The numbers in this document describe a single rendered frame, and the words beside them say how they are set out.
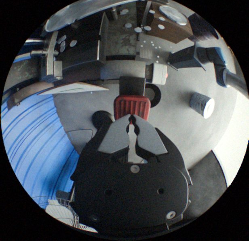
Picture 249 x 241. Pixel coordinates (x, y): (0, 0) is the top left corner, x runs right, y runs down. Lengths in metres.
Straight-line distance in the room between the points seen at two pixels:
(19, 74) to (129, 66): 0.43
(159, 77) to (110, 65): 0.16
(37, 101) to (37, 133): 0.48
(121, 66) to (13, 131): 1.38
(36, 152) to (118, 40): 1.58
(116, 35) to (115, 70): 0.12
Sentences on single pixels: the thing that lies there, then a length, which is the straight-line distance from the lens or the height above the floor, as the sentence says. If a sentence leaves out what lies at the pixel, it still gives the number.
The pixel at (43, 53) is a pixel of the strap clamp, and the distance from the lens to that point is 0.26.
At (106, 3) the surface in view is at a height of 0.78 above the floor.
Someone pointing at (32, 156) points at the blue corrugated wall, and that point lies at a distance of 1.52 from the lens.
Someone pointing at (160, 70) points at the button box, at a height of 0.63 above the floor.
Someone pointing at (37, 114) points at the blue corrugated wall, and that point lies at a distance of 1.45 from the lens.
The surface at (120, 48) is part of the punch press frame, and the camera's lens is 0.25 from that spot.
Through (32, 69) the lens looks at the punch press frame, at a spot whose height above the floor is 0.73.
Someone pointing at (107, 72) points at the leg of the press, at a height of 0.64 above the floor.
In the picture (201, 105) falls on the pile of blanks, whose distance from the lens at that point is 1.15.
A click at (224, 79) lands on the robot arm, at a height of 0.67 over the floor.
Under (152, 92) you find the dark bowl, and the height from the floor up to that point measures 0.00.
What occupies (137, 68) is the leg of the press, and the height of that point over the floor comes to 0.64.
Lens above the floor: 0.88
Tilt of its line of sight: 62 degrees down
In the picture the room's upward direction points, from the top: 175 degrees counter-clockwise
